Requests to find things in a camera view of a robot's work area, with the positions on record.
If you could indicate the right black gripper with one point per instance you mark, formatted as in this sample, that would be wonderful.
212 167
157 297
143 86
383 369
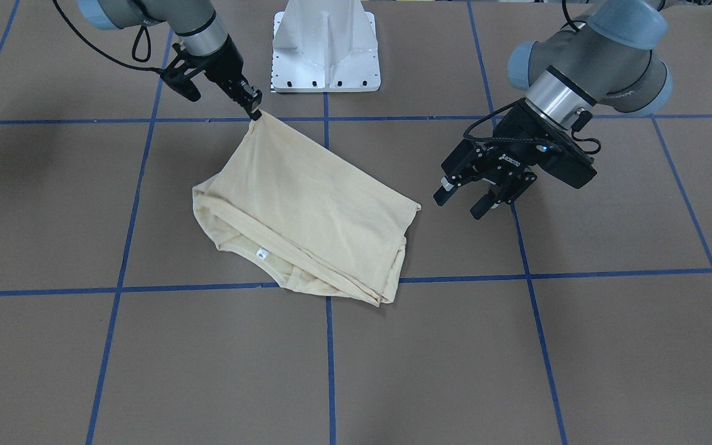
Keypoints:
222 68

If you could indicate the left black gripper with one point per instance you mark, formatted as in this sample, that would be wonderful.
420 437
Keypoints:
512 156

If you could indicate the cream long-sleeve printed shirt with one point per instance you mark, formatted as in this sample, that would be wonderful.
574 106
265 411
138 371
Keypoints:
314 222

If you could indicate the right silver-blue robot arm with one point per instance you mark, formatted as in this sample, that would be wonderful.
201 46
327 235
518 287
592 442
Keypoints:
204 45

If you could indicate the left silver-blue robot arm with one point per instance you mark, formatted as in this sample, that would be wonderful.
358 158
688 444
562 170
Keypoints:
606 56

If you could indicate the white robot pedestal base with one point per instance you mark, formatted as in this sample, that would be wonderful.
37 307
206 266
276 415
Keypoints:
325 47

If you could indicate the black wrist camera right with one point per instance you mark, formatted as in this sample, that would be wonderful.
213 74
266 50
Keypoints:
178 73

